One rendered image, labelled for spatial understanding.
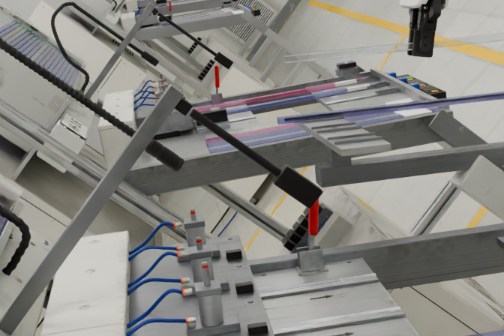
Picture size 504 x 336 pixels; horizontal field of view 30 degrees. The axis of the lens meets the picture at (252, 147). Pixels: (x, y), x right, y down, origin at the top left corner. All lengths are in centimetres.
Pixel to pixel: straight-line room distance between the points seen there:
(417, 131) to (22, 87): 84
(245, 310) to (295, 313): 14
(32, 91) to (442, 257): 107
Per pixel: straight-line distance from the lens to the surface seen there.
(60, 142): 191
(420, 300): 213
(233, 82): 553
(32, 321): 100
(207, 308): 88
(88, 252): 112
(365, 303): 108
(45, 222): 199
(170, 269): 108
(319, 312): 107
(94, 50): 548
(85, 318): 92
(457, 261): 126
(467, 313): 218
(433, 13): 142
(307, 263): 118
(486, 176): 151
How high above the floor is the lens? 144
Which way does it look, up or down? 12 degrees down
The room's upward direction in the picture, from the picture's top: 55 degrees counter-clockwise
